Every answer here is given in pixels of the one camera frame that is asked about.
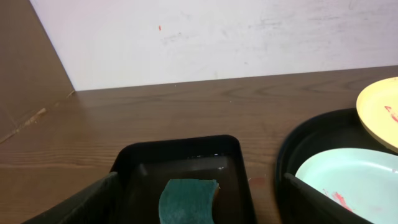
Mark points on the black rectangular tray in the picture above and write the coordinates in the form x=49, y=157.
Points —
x=145, y=168

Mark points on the yellow plate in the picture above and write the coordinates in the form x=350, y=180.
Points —
x=376, y=106

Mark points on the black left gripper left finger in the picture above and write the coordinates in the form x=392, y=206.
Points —
x=98, y=203

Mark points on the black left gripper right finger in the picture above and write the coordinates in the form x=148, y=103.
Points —
x=300, y=203

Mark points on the mint green plate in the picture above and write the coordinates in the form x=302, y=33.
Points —
x=362, y=181

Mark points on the green yellow sponge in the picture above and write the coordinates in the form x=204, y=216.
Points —
x=188, y=201

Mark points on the black round tray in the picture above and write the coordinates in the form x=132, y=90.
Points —
x=333, y=130

